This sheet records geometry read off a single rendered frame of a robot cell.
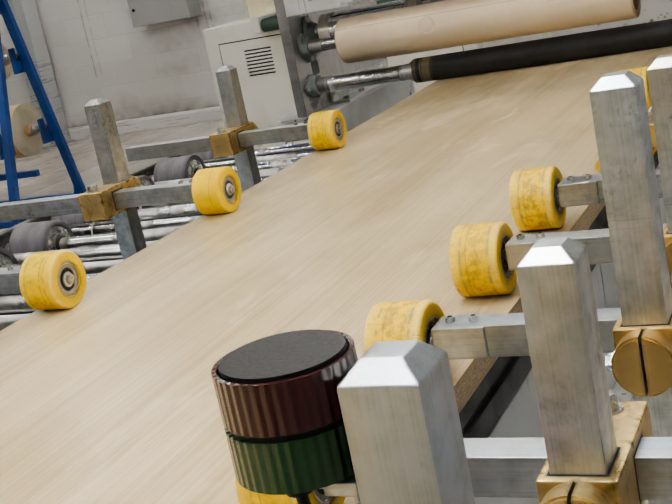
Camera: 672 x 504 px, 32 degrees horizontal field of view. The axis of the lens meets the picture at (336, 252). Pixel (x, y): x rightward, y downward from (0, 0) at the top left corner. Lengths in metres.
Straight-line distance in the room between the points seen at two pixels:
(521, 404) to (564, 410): 0.60
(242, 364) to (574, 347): 0.27
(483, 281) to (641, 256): 0.36
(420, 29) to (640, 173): 2.25
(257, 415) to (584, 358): 0.28
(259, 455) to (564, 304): 0.27
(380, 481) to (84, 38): 11.01
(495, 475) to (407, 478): 0.34
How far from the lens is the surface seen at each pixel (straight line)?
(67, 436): 1.18
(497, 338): 1.04
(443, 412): 0.47
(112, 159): 2.16
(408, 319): 1.05
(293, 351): 0.48
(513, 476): 0.80
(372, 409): 0.46
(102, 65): 11.37
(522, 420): 1.32
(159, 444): 1.10
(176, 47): 10.91
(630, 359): 0.94
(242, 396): 0.46
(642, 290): 0.95
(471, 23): 3.10
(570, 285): 0.68
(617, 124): 0.91
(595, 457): 0.73
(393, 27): 3.17
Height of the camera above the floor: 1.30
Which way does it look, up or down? 14 degrees down
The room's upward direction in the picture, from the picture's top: 12 degrees counter-clockwise
